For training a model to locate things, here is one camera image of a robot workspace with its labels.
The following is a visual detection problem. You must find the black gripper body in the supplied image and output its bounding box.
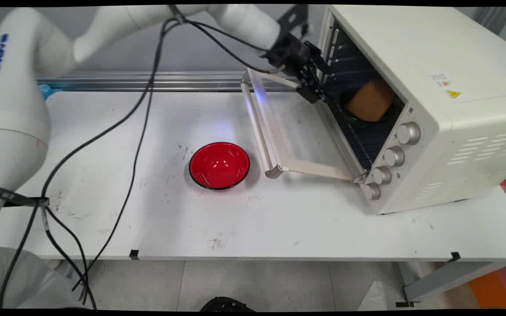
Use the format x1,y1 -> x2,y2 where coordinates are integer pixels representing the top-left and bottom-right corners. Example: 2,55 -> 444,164
264,34 -> 322,76

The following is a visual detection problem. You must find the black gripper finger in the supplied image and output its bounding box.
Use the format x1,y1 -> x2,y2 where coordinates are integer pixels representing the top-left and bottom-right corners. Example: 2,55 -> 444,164
297,66 -> 325,104
305,41 -> 338,79

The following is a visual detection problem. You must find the black round pan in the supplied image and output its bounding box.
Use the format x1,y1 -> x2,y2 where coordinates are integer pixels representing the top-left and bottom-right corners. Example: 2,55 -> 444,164
338,88 -> 405,129

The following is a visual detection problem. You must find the glass oven door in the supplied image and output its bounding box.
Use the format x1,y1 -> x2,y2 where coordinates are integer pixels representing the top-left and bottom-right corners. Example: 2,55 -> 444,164
240,68 -> 366,183

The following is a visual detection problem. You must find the orange bread loaf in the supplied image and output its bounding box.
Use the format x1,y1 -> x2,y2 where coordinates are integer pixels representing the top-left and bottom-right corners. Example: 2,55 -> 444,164
346,80 -> 397,122

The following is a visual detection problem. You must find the silver oven knob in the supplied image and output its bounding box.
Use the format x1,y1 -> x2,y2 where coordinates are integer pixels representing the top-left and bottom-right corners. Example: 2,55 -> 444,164
396,122 -> 421,145
372,165 -> 392,185
383,146 -> 406,168
363,183 -> 382,201

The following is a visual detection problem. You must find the cream toaster oven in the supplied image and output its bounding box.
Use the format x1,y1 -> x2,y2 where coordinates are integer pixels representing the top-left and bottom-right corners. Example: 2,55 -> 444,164
317,5 -> 506,215

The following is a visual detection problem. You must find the red bowl black rim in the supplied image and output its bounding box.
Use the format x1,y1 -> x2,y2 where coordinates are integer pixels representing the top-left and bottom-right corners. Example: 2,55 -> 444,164
188,141 -> 251,190

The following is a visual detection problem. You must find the black object on floor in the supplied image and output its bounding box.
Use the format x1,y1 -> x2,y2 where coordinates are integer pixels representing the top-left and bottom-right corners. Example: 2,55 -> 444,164
199,297 -> 256,312

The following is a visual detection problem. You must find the grey table leg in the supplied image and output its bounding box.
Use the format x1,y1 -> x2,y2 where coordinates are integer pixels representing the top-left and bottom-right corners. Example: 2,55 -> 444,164
396,262 -> 506,308

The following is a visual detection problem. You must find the blue plastic clamp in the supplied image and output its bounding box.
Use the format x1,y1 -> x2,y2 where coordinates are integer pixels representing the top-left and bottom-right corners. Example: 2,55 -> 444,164
39,84 -> 64,100

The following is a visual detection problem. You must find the orange box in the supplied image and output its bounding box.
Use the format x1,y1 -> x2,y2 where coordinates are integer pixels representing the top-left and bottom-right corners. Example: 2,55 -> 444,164
467,262 -> 506,309

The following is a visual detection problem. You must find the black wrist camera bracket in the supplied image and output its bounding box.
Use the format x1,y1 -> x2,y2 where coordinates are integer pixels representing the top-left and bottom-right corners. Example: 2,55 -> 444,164
277,5 -> 311,37

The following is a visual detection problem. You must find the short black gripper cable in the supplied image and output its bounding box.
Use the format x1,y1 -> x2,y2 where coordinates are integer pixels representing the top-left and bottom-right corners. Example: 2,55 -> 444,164
175,8 -> 285,74

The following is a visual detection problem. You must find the wire oven rack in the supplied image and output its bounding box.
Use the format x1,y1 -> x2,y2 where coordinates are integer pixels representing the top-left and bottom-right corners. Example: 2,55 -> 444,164
322,90 -> 392,172

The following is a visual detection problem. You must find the aluminium profile rail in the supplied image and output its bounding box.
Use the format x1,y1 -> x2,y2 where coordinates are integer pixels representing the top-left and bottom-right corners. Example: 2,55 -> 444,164
37,72 -> 300,93

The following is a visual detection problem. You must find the long black cable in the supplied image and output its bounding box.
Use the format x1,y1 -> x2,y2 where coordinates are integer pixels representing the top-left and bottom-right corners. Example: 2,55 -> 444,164
0,7 -> 182,309
71,20 -> 179,292

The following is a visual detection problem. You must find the black velcro strap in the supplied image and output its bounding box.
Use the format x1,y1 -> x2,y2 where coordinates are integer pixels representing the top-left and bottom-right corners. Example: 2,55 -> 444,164
0,186 -> 51,208

